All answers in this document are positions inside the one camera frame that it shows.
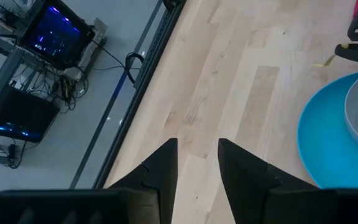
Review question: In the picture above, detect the tangle of black cables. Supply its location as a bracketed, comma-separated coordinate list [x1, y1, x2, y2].
[9, 60, 90, 114]

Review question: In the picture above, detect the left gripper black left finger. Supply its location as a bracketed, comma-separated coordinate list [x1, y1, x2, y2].
[104, 138, 179, 224]

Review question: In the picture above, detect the computer case with blue lights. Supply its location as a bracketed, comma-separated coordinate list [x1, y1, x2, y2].
[19, 0, 97, 70]

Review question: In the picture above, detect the blue round plate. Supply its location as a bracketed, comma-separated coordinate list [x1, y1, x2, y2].
[296, 69, 358, 190]

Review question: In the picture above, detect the black aluminium rig frame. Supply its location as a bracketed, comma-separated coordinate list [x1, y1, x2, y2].
[92, 0, 188, 190]

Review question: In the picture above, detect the black computer case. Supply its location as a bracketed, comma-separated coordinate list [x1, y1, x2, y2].
[0, 85, 62, 144]

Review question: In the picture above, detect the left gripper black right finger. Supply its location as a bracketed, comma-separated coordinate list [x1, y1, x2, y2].
[217, 138, 322, 224]

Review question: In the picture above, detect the grey metal stand base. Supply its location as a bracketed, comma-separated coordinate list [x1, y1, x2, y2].
[63, 17, 109, 83]

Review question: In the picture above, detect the coiled black cable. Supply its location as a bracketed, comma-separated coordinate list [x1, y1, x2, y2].
[90, 39, 145, 85]

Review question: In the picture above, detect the metal equipment rack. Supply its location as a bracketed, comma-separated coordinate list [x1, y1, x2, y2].
[0, 6, 48, 166]

